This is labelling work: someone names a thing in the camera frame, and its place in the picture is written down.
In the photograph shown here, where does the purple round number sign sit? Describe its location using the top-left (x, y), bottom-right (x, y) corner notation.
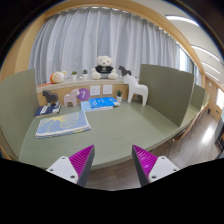
top-left (78, 88), bottom-right (90, 101)

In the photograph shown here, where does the blue book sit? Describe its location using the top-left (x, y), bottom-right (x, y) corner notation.
top-left (89, 97), bottom-right (120, 108)

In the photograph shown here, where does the grey curtain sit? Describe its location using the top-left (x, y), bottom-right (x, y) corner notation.
top-left (29, 7), bottom-right (178, 84)

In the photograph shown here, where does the white wall socket left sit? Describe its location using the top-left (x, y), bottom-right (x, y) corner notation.
top-left (90, 85), bottom-right (100, 96)

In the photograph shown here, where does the green left divider panel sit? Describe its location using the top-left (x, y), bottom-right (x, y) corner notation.
top-left (0, 69), bottom-right (39, 157)

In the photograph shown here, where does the white wall socket right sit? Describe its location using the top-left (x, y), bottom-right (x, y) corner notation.
top-left (103, 85), bottom-right (112, 95)

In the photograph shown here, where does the dark navy book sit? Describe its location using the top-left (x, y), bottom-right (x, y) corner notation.
top-left (35, 104), bottom-right (60, 117)

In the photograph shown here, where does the white wooden horse figure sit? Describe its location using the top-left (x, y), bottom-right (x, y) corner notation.
top-left (124, 74), bottom-right (148, 106)

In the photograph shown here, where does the wooden chair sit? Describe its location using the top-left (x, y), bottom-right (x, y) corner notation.
top-left (168, 111), bottom-right (202, 157)

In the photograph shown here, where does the folded blue patterned towel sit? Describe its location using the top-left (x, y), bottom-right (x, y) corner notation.
top-left (35, 111), bottom-right (91, 138)

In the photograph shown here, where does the white teddy bear black shirt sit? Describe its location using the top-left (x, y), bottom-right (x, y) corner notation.
top-left (91, 56), bottom-right (118, 80)

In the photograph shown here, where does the dark grey horse figure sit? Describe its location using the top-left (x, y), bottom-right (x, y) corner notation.
top-left (42, 90), bottom-right (58, 104)

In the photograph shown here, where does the white wall socket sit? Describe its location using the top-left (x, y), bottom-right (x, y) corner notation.
top-left (90, 85), bottom-right (100, 96)
top-left (103, 85), bottom-right (112, 95)

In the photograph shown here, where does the small potted plant right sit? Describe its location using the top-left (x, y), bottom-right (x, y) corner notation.
top-left (82, 69), bottom-right (88, 81)

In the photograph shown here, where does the small potted plant left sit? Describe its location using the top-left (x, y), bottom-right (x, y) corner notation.
top-left (71, 71), bottom-right (77, 81)

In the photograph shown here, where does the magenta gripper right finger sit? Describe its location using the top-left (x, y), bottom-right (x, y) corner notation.
top-left (132, 145), bottom-right (179, 186)

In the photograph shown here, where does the pink wooden horse figure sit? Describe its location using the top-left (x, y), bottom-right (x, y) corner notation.
top-left (64, 89), bottom-right (80, 107)

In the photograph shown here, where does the small potted plant on desk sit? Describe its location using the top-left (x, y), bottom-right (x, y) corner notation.
top-left (116, 90), bottom-right (123, 103)

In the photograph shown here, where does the green right divider panel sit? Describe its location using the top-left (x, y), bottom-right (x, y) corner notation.
top-left (139, 64), bottom-right (194, 126)

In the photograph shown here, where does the green divider panel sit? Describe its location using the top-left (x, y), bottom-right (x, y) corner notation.
top-left (139, 64), bottom-right (194, 126)
top-left (0, 69), bottom-right (39, 157)

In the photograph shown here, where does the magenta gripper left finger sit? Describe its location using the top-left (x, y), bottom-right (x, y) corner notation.
top-left (47, 145), bottom-right (95, 187)

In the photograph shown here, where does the small dark horse on shelf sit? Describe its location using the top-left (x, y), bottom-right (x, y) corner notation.
top-left (119, 66), bottom-right (131, 76)

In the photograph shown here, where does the round orange white plush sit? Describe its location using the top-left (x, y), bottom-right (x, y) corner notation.
top-left (50, 71), bottom-right (67, 84)

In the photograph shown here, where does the light blue book underneath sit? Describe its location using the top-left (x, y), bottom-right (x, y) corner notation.
top-left (81, 101), bottom-right (112, 112)

